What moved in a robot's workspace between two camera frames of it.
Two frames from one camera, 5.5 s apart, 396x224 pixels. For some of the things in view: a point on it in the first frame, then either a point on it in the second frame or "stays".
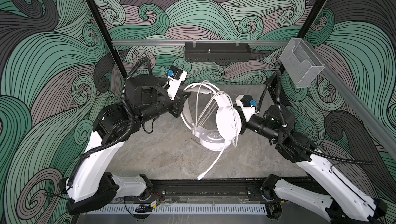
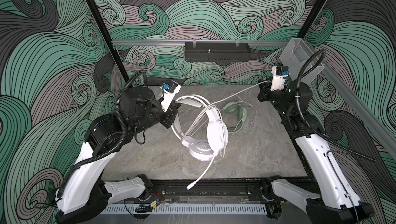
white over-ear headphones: (228, 116) -> (217, 132)
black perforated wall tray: (217, 52) stays
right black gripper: (246, 125) -> (267, 93)
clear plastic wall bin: (300, 62) stays
